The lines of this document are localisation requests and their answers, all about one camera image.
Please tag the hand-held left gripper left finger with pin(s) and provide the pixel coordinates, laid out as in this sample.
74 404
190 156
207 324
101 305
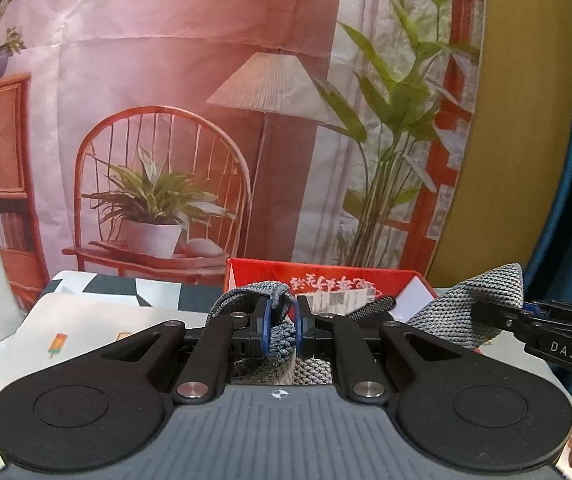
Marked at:
265 321

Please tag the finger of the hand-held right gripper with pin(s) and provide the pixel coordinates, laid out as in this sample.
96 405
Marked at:
491 317
541 311

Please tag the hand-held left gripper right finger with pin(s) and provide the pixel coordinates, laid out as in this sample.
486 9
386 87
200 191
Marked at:
299 326

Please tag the grey knitted cloth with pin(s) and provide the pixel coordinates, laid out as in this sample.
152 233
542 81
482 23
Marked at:
446 310

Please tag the red cardboard box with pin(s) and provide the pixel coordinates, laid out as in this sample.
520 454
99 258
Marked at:
246 275

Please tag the white food-print table mat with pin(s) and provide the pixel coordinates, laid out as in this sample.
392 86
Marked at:
91 325

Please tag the wall poster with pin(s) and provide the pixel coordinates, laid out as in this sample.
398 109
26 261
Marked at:
166 60

